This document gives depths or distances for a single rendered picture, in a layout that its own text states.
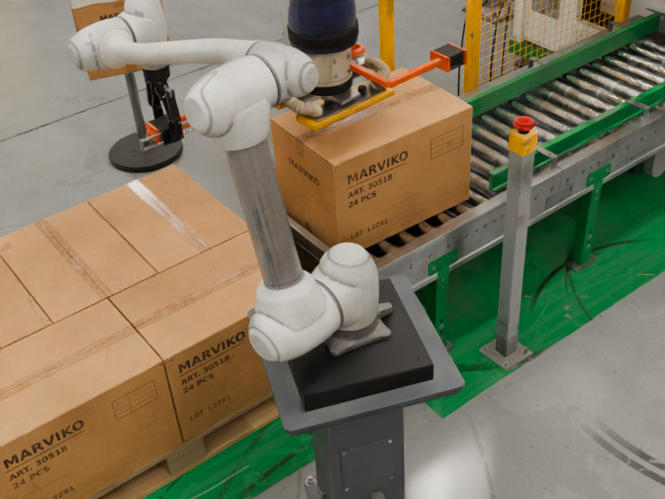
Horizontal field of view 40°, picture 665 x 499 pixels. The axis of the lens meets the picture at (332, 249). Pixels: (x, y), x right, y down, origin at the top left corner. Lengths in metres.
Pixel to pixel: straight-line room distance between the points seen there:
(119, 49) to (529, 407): 1.96
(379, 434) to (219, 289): 0.81
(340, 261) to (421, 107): 1.08
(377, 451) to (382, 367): 0.41
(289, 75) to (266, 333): 0.62
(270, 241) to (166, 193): 1.55
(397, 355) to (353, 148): 0.86
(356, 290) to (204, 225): 1.24
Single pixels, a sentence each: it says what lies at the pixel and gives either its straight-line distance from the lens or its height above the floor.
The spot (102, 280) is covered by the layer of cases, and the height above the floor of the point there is 0.54.
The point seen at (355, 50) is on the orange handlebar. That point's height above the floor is 1.23.
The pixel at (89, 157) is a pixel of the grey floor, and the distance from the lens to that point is 5.09.
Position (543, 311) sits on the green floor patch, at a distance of 3.84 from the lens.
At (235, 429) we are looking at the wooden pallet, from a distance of 3.38.
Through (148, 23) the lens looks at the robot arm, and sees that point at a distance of 2.53.
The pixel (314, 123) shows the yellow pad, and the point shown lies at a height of 1.10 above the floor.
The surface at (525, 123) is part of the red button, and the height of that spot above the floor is 1.04.
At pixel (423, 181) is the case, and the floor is 0.72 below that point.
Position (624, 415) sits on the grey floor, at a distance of 3.49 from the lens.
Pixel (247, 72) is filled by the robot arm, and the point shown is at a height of 1.64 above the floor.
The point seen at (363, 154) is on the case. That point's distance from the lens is 3.02.
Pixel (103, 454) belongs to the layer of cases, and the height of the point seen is 0.29.
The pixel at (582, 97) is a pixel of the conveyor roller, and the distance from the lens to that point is 4.22.
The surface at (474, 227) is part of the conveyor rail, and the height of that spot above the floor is 0.55.
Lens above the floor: 2.55
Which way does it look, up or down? 38 degrees down
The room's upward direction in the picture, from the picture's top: 4 degrees counter-clockwise
